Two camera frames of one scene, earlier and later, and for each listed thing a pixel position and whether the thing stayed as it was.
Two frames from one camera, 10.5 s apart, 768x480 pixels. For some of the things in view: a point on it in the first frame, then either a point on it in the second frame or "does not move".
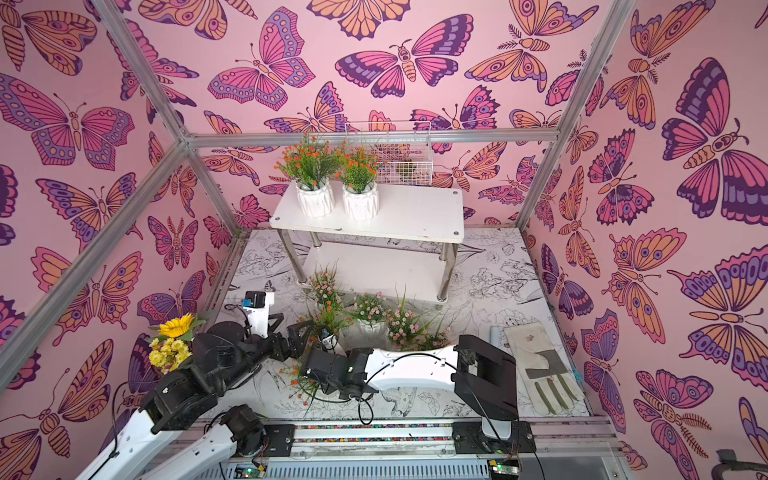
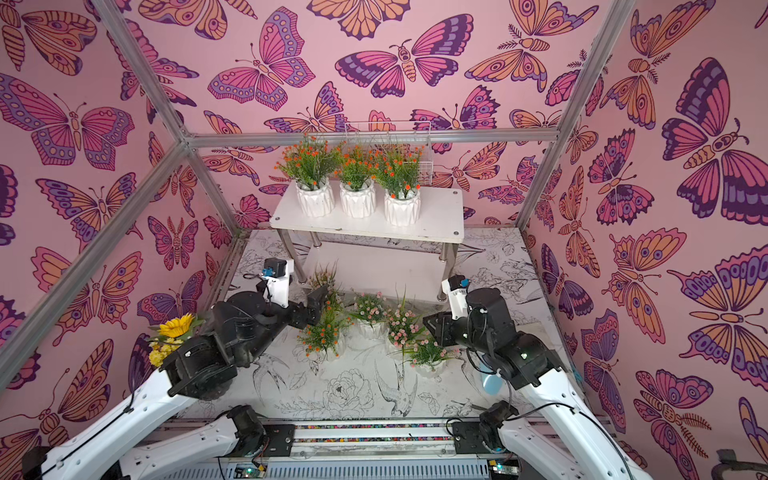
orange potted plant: x=327 y=316 does not move
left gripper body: x=280 y=351 -> x=298 y=320
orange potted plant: x=303 y=386 -> x=399 y=176
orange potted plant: x=360 y=189 does not move
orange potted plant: x=311 y=163 does not move
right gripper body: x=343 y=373 -> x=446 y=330
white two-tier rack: x=406 y=246 does not move
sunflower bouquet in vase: x=173 y=346 does not move
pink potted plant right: x=404 y=323 does not move
